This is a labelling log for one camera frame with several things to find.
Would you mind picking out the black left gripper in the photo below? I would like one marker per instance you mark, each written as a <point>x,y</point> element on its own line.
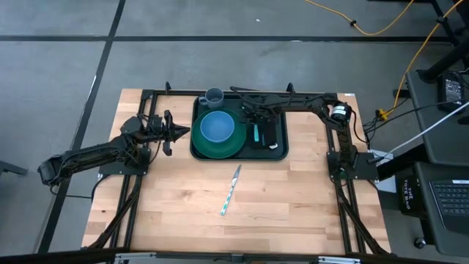
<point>168,132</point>

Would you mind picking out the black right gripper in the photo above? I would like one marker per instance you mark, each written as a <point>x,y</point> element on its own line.
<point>264,114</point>

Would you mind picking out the black napkin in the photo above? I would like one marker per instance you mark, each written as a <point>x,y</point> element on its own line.
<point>258,146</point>

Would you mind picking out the green plate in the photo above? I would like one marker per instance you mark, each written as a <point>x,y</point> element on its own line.
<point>205,146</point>

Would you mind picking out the blue bowl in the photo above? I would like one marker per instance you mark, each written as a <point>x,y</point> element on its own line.
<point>217,126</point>

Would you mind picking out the grey-blue mug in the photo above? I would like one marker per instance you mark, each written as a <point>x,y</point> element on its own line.
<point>214,97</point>

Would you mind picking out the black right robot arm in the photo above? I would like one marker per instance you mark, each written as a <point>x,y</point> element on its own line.
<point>300,102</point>

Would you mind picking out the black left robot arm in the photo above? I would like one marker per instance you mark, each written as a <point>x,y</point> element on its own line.
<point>84,157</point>

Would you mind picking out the dark green plastic tray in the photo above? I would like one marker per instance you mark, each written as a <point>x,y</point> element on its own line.
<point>271,154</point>

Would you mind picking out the black table clamp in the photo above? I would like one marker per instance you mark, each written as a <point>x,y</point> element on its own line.
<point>291,88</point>
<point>168,88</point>

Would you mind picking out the black tote bag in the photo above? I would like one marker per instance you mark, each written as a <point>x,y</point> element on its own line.
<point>408,194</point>

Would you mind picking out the grey side desk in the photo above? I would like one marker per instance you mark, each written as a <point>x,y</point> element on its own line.
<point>432,154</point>

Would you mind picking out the grey stand foot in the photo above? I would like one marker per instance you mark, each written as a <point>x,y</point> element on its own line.
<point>11,168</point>

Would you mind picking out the black rig crossbeam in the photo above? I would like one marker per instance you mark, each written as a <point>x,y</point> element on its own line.
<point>55,256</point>

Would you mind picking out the black power adapter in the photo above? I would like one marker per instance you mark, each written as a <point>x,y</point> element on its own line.
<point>450,91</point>

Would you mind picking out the black caster wheel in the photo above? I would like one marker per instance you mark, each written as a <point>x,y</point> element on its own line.
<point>420,243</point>

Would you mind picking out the black desk leg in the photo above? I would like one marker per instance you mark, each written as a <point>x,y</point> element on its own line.
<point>445,55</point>

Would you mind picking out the dark laptop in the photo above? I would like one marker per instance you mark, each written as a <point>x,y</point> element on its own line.
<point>452,198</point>

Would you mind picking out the black aluminium table frame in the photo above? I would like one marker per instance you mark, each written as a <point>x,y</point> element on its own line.
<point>176,93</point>

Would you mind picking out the silver metal bracket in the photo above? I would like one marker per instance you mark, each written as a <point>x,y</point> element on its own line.
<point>132,257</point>
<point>339,260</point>

